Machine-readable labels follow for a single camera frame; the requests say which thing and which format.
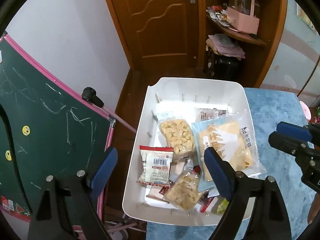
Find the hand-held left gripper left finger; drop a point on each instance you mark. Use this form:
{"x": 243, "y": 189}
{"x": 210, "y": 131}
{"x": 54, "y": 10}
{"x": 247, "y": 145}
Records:
{"x": 105, "y": 170}

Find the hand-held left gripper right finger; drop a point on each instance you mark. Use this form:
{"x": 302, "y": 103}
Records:
{"x": 217, "y": 172}

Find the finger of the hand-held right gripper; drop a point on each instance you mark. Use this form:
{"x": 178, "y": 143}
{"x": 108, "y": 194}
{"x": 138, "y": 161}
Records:
{"x": 292, "y": 130}
{"x": 285, "y": 141}

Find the pale yellow cracker packet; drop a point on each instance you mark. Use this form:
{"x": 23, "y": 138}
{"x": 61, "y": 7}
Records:
{"x": 232, "y": 150}

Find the dark red white packet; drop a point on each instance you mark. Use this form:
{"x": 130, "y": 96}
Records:
{"x": 205, "y": 202}

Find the small green snack packet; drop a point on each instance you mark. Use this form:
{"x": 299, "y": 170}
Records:
{"x": 221, "y": 206}

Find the clear popcorn bar packet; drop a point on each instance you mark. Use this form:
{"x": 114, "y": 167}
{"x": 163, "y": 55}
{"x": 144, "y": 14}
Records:
{"x": 183, "y": 192}
{"x": 176, "y": 135}

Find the small white red packet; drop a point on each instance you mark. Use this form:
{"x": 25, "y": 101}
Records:
{"x": 155, "y": 165}

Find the white plastic bin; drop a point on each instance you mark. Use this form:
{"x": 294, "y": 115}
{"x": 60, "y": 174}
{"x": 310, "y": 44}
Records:
{"x": 187, "y": 88}

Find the person's right forearm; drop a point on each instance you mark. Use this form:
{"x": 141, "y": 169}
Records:
{"x": 315, "y": 212}

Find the pink plastic stool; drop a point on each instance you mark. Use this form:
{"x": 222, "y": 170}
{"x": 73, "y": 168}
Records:
{"x": 305, "y": 110}

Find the pale blue flowered wardrobe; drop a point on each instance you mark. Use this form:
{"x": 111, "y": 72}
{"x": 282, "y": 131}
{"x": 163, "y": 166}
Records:
{"x": 295, "y": 62}

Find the green pink-framed chalkboard easel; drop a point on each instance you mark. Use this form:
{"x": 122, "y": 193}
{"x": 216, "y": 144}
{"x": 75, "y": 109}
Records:
{"x": 50, "y": 120}

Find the black easel knob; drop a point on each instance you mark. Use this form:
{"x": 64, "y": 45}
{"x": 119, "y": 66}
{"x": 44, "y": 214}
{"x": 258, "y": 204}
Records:
{"x": 91, "y": 95}

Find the yellow round magnet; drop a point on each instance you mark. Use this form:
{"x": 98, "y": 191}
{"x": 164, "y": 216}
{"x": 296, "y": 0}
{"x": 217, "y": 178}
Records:
{"x": 25, "y": 130}
{"x": 8, "y": 155}

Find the black suitcase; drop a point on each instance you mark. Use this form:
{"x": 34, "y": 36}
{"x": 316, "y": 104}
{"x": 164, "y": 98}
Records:
{"x": 225, "y": 67}

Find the red fruit sticker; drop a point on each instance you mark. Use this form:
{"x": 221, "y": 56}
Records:
{"x": 15, "y": 206}

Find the wooden corner shelf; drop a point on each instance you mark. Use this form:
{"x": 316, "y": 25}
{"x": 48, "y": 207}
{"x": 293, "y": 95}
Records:
{"x": 275, "y": 30}

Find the folded pink cloths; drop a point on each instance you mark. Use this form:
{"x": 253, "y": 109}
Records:
{"x": 225, "y": 45}

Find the pile of shiny wrappers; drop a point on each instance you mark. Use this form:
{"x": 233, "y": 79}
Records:
{"x": 217, "y": 15}

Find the brown wooden door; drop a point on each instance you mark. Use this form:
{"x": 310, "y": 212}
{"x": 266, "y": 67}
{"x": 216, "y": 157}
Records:
{"x": 155, "y": 30}

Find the wall poster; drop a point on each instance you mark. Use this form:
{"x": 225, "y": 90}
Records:
{"x": 306, "y": 18}

